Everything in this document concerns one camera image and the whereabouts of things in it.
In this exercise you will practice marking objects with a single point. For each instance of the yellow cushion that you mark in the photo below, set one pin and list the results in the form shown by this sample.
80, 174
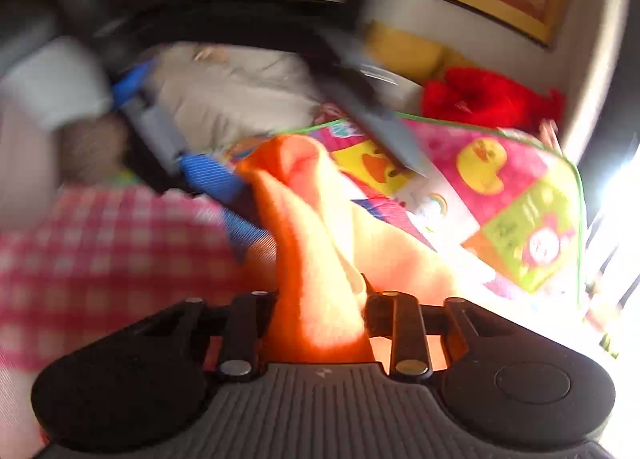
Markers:
410, 51

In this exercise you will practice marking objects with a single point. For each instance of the small brown plush toy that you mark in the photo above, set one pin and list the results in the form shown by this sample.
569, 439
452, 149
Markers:
210, 54

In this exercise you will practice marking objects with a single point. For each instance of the person's left forearm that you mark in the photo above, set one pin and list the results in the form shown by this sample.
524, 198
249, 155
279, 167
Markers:
50, 84

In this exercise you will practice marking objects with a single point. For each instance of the pink garment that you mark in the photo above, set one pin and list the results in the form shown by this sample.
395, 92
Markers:
549, 131

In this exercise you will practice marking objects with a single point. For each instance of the red plush cloth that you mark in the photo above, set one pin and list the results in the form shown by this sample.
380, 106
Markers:
480, 96

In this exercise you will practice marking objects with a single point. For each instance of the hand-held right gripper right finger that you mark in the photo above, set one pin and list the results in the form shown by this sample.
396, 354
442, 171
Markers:
407, 329

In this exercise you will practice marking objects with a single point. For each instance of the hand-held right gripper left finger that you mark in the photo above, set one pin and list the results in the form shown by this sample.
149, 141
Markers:
245, 324

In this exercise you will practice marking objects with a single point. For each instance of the orange pumpkin costume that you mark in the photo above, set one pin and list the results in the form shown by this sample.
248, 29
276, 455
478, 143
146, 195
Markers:
320, 289

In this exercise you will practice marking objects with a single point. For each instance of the grey covered sofa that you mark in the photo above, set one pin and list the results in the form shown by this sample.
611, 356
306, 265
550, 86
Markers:
250, 84

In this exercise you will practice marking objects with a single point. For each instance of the colourful cartoon play mat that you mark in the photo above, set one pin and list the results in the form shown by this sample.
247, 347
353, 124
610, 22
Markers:
100, 264

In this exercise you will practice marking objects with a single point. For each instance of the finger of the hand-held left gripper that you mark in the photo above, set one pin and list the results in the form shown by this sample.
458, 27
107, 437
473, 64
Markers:
380, 124
210, 179

